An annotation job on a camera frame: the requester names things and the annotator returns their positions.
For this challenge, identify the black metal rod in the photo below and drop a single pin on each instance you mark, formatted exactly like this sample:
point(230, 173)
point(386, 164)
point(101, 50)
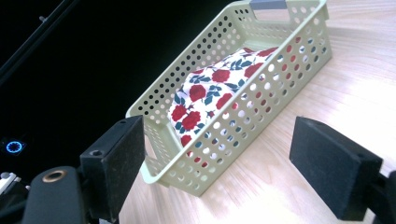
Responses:
point(34, 37)

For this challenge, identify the cream perforated plastic basket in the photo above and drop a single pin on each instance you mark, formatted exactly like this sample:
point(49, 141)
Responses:
point(193, 174)

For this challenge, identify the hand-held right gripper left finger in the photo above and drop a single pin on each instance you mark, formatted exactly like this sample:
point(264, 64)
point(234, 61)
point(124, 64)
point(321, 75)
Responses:
point(115, 161)

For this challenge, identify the red rose print cloth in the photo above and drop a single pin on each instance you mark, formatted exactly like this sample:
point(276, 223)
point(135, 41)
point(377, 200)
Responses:
point(214, 90)

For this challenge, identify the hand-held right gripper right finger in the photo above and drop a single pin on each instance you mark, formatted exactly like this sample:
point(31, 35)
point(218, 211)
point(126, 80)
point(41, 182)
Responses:
point(333, 168)

